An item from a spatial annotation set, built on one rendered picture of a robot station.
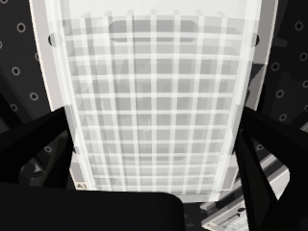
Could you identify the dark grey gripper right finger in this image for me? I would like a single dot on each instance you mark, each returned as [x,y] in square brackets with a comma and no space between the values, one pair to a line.
[290,146]

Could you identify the black perforated breadboard table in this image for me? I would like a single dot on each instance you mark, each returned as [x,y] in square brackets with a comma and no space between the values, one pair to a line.
[23,95]

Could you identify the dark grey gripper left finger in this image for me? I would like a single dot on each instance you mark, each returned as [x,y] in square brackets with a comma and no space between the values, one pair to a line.
[22,143]

